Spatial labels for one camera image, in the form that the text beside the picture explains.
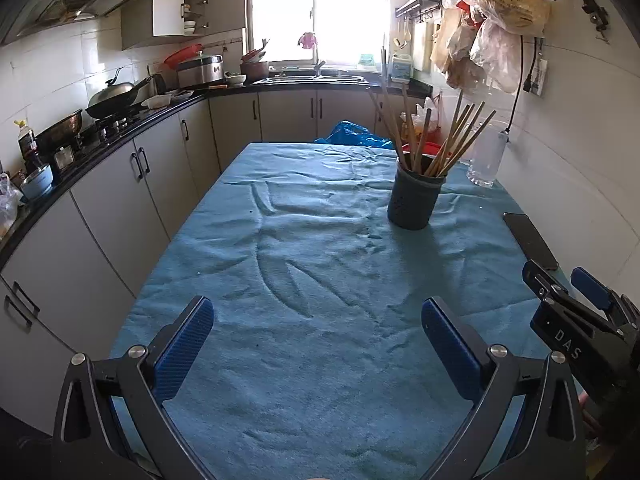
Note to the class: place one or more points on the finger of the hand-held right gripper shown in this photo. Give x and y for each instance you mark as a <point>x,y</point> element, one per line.
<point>537,280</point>
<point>590,287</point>

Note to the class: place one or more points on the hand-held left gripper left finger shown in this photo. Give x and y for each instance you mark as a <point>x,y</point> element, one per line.
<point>182,350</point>

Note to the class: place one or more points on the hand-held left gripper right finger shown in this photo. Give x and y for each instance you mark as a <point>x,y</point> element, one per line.
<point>450,355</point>

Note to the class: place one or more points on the dark grey utensil holder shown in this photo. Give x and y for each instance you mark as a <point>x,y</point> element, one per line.
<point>412,200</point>

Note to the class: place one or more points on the bunch of wooden chopsticks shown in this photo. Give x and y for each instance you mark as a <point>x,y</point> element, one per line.
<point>452,145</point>

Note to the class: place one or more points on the black smartphone in brown case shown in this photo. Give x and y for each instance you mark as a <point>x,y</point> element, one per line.
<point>530,240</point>

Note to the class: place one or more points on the clear glass mug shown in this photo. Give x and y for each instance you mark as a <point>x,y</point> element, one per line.
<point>486,160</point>

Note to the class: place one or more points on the blue towel table cover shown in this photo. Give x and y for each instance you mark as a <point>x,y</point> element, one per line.
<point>310,285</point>

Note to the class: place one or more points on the beige lower kitchen cabinets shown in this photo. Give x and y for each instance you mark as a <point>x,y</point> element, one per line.
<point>125,210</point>

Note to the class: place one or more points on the red plastic basin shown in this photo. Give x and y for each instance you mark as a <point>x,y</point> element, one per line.
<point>420,148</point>

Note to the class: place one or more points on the light blue lidded bowl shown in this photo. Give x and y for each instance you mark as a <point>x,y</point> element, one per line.
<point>37,182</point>

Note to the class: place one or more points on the hanging clear plastic bags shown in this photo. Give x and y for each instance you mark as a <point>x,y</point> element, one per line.
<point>480,55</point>

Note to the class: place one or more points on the black gas stove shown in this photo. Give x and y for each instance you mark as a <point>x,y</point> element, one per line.
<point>117,125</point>

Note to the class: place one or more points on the blue plastic bag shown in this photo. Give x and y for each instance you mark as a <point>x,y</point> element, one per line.
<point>352,135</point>

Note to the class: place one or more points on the white detergent bottle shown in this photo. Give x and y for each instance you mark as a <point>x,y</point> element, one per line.
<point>401,67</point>

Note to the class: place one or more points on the dark metal cooking pot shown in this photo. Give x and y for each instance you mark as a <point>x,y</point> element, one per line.
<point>57,127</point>

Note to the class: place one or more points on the dark sauce bottle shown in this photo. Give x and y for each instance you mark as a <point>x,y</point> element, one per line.
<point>25,142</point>

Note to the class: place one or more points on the black wok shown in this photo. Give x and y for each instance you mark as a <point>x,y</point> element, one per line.
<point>112,97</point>

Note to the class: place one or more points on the steel kettle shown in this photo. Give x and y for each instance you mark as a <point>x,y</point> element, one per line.
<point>159,85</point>

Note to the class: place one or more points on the silver rice cooker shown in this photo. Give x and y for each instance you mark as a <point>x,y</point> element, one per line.
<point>200,70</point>

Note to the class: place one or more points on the brown clay pot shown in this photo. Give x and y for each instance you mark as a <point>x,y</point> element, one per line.
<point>254,69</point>

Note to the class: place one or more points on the red plastic lid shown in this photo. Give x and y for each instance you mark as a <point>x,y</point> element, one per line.
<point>182,55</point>

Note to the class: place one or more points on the steel kitchen sink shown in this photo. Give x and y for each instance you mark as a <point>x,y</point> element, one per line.
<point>320,79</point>

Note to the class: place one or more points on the chrome faucet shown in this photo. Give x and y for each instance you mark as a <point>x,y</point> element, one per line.
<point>317,62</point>

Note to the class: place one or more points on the pink cloth on faucet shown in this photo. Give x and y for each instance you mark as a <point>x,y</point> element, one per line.
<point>308,39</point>

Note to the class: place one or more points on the kitchen window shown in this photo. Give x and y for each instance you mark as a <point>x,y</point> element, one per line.
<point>320,10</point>

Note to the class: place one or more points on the white wall power strip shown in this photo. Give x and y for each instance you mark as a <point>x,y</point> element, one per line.
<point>540,77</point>

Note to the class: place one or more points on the open wall cabinet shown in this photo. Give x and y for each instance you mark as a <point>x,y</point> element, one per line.
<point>185,15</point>

